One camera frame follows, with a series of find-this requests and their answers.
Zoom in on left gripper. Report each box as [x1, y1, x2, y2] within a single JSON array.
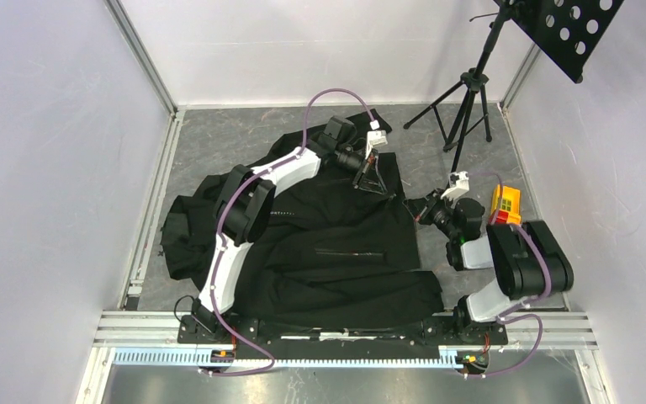
[[334, 146, 386, 195]]

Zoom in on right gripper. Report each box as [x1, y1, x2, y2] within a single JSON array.
[[402, 188, 458, 241]]

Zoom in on black zip jacket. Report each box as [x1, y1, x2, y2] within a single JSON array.
[[161, 110, 446, 329]]

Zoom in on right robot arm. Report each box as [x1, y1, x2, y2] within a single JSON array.
[[405, 190, 575, 343]]

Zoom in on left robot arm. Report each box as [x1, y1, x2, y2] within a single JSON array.
[[192, 117, 387, 343]]

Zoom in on yellow red toy block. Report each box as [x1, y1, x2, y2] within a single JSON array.
[[488, 185, 522, 225]]

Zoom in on black tripod stand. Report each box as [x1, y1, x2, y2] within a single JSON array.
[[403, 1, 526, 172]]

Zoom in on black perforated stand plate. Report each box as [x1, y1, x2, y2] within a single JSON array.
[[496, 0, 623, 84]]

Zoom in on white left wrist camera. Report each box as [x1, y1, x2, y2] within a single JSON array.
[[364, 120, 388, 158]]

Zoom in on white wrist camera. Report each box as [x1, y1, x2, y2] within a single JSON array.
[[440, 171, 469, 202], [364, 120, 388, 158]]

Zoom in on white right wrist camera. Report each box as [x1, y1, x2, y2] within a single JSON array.
[[440, 171, 469, 202]]

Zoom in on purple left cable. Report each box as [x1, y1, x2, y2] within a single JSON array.
[[205, 88, 380, 378]]

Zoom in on purple cable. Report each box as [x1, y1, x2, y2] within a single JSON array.
[[468, 170, 553, 379], [205, 88, 380, 378]]

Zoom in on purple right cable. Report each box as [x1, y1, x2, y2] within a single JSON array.
[[468, 170, 553, 379]]

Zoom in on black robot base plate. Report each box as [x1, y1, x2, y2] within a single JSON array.
[[177, 314, 509, 364]]

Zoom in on white slotted cable duct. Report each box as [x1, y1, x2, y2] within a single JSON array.
[[109, 348, 489, 370]]

